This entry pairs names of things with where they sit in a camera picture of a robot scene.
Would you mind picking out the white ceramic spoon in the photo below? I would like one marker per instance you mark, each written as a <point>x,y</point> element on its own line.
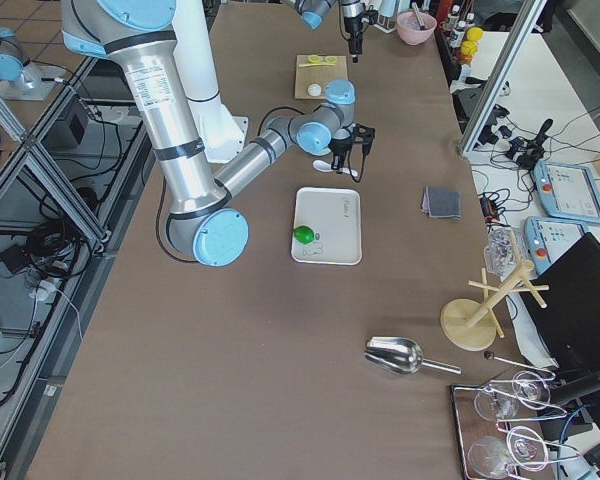
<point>326,167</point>

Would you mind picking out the yellow plastic spoon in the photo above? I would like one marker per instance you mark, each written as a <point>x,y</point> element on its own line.
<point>315,60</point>

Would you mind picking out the pink mixing bowl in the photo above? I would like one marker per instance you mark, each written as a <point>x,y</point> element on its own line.
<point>409,29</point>

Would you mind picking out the white rectangular tray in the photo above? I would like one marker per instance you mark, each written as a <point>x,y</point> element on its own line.
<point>334,217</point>

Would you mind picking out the wooden cutting board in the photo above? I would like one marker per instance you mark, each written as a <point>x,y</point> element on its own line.
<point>321,75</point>

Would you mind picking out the green lime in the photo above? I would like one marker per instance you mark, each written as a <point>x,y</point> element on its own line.
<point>304,234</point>

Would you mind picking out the grey folded cloth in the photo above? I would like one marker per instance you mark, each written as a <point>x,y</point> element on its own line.
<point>441,203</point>

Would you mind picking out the yellow lemon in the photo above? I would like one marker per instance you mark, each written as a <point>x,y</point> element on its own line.
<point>473,34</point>

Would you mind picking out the clear plastic bag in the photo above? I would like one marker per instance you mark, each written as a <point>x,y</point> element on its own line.
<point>504,250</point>

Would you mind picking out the metal scoop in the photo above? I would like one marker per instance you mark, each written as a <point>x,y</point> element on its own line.
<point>402,355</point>

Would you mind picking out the wooden mug tree stand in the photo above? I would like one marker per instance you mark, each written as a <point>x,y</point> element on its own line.
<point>473,326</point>

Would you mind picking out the lower blue teach pendant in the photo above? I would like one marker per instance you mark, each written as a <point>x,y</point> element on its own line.
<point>548,239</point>

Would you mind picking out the blue teach pendant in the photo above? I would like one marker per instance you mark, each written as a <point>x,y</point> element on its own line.
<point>548,239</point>
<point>567,191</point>

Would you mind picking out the upper blue teach pendant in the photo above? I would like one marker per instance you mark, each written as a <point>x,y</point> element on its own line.
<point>567,191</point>

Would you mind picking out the black monitor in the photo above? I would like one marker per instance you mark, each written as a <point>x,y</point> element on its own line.
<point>569,326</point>

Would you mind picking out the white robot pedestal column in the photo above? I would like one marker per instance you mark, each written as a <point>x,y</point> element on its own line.
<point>222,133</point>

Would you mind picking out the aluminium frame post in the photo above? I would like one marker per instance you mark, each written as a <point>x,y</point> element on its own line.
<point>521,29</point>

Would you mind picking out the wire glass rack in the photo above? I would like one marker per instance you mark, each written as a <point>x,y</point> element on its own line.
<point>498,428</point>

